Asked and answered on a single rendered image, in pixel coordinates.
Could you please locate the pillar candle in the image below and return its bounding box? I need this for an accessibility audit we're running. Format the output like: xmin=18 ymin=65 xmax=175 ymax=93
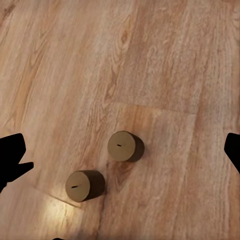
xmin=65 ymin=169 xmax=106 ymax=203
xmin=107 ymin=130 xmax=145 ymax=163

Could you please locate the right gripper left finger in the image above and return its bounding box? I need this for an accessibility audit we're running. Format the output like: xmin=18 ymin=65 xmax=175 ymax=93
xmin=0 ymin=133 xmax=26 ymax=193

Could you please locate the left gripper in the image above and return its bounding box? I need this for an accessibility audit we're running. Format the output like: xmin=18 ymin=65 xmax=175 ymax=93
xmin=8 ymin=162 xmax=34 ymax=182

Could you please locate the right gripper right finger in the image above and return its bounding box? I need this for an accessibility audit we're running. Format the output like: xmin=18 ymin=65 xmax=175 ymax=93
xmin=224 ymin=132 xmax=240 ymax=173

